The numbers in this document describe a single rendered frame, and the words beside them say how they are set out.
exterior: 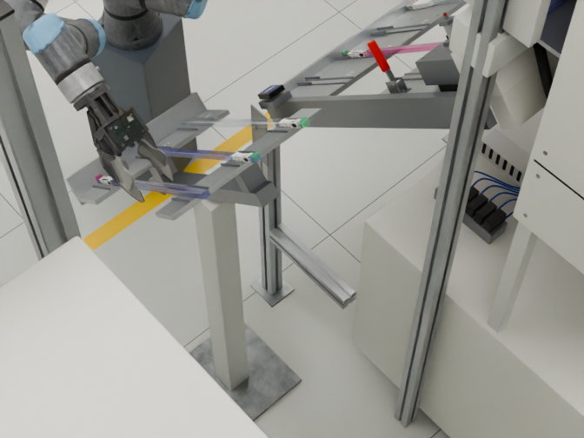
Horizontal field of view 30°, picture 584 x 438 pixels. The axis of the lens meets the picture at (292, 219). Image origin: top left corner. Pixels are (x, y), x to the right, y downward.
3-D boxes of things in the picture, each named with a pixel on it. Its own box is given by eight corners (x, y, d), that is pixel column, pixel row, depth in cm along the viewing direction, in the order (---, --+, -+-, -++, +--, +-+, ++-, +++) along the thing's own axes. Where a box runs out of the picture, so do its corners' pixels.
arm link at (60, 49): (63, 6, 195) (43, 12, 187) (100, 57, 196) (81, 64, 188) (32, 31, 198) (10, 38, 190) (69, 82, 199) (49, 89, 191)
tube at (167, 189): (98, 183, 222) (96, 178, 221) (103, 179, 222) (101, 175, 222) (204, 199, 178) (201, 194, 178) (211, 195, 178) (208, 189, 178)
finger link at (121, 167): (135, 203, 191) (115, 155, 191) (127, 209, 196) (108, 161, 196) (150, 197, 192) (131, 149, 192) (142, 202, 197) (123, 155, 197)
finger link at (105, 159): (111, 185, 194) (93, 139, 194) (109, 186, 196) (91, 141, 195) (136, 175, 196) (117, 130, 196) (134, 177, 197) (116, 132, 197)
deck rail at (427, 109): (275, 127, 236) (262, 102, 233) (282, 122, 236) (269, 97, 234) (489, 129, 174) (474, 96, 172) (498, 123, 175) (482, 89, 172)
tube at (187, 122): (309, 123, 187) (307, 118, 186) (304, 128, 186) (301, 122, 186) (188, 122, 230) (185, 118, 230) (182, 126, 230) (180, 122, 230)
